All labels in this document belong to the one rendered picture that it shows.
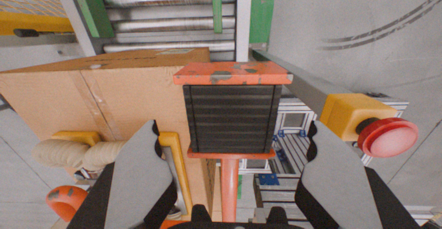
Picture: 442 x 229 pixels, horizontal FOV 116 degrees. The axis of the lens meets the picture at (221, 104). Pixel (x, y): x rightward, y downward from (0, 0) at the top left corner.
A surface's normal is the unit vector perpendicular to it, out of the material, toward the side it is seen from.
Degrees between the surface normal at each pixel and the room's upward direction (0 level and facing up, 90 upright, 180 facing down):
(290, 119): 0
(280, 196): 90
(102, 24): 90
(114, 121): 0
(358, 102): 90
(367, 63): 0
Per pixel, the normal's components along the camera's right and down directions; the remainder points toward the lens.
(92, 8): 1.00, -0.01
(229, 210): -0.04, 0.46
